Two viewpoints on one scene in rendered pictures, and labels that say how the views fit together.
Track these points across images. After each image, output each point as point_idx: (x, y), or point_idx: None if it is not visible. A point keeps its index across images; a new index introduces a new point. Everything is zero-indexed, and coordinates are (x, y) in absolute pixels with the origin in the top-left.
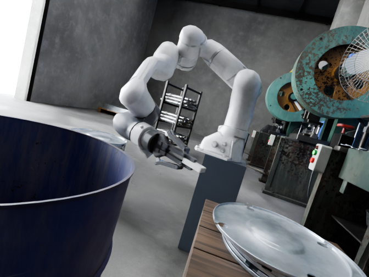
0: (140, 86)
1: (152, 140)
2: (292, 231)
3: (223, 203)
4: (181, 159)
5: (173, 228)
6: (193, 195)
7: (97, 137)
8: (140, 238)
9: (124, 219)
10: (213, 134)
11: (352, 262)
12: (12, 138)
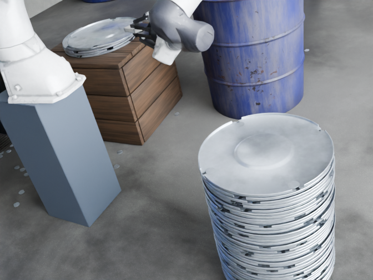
0: None
1: None
2: (83, 39)
3: (119, 40)
4: (140, 33)
5: (111, 225)
6: (99, 129)
7: (261, 135)
8: (168, 191)
9: (191, 220)
10: (51, 54)
11: (67, 36)
12: (270, 7)
